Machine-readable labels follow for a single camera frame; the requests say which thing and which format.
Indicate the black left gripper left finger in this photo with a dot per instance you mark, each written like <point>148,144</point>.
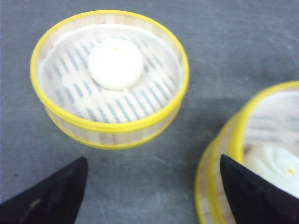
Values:
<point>55,200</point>

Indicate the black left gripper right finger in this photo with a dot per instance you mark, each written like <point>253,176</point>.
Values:
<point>254,200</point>

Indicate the bamboo steamer basket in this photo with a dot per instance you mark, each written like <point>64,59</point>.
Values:
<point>93,115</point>
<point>211,203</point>

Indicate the white liner paper right basket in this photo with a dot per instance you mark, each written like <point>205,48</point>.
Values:
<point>275,122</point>

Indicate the large white bun far left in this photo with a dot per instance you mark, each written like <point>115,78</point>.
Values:
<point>115,64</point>

